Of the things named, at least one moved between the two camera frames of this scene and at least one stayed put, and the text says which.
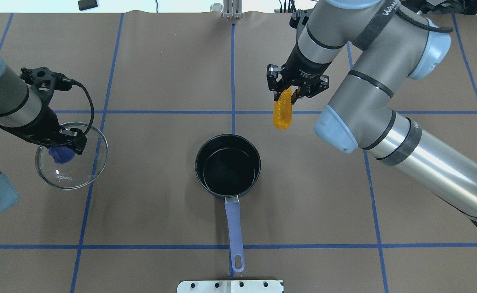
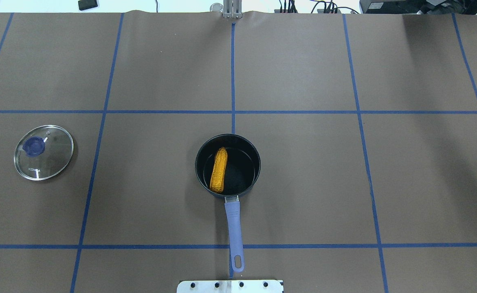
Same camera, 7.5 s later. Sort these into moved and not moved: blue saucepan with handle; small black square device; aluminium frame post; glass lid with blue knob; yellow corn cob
Moved: yellow corn cob; glass lid with blue knob
Not moved: aluminium frame post; small black square device; blue saucepan with handle
